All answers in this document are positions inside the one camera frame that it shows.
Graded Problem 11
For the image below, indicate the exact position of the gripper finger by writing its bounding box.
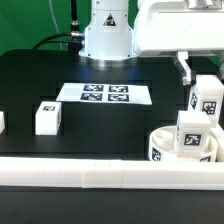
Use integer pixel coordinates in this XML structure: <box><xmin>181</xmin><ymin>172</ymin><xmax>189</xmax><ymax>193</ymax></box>
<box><xmin>219</xmin><ymin>54</ymin><xmax>224</xmax><ymax>81</ymax></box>
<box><xmin>174</xmin><ymin>51</ymin><xmax>192</xmax><ymax>86</ymax></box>

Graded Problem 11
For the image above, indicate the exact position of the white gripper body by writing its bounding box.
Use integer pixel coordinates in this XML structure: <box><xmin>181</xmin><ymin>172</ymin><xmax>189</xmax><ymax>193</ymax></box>
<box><xmin>134</xmin><ymin>0</ymin><xmax>224</xmax><ymax>57</ymax></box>

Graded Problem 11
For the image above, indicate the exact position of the white round stool seat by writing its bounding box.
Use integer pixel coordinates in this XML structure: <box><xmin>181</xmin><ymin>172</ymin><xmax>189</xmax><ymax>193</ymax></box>
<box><xmin>148</xmin><ymin>126</ymin><xmax>218</xmax><ymax>162</ymax></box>

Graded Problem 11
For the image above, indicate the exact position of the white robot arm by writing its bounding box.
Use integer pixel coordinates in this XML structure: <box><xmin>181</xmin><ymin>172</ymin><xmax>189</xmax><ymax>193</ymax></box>
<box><xmin>80</xmin><ymin>0</ymin><xmax>224</xmax><ymax>85</ymax></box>

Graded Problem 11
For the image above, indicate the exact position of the white fiducial marker sheet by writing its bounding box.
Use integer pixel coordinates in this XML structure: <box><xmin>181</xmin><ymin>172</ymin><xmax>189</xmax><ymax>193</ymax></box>
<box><xmin>56</xmin><ymin>83</ymin><xmax>152</xmax><ymax>105</ymax></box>

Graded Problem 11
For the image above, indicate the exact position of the black cable with connector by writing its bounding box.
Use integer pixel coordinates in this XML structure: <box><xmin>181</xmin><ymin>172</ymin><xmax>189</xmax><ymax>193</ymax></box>
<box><xmin>32</xmin><ymin>30</ymin><xmax>86</xmax><ymax>51</ymax></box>

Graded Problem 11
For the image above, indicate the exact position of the black vertical cable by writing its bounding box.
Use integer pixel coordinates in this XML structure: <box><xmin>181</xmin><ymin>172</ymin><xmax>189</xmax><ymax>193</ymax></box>
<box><xmin>69</xmin><ymin>0</ymin><xmax>80</xmax><ymax>33</ymax></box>

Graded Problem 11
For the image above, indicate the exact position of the thin white cable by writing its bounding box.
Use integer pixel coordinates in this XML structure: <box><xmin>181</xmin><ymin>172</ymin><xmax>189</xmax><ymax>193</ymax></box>
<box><xmin>48</xmin><ymin>0</ymin><xmax>64</xmax><ymax>51</ymax></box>

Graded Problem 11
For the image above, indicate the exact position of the white left barrier rail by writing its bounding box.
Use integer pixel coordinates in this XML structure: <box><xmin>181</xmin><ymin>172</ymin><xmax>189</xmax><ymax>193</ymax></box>
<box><xmin>0</xmin><ymin>111</ymin><xmax>5</xmax><ymax>134</ymax></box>

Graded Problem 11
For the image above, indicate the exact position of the white front barrier rail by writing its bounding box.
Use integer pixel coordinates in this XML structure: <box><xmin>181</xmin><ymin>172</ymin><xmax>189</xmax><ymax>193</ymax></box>
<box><xmin>0</xmin><ymin>157</ymin><xmax>224</xmax><ymax>190</ymax></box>

